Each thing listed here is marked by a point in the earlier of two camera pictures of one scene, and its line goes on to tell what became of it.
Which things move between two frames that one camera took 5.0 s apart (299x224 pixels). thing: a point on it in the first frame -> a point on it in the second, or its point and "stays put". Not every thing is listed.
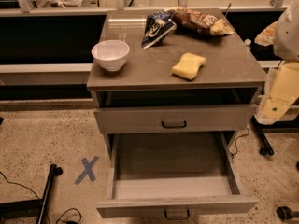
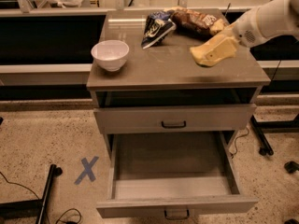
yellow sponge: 189,66 -> 207,60
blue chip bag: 157,26 stays put
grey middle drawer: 171,117 stays put
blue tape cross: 88,165 stays put
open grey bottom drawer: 172,174 stays put
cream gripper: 288,36 -> 245,29
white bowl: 110,54 stays put
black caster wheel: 285,213 -> 291,166
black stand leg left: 32,208 stays put
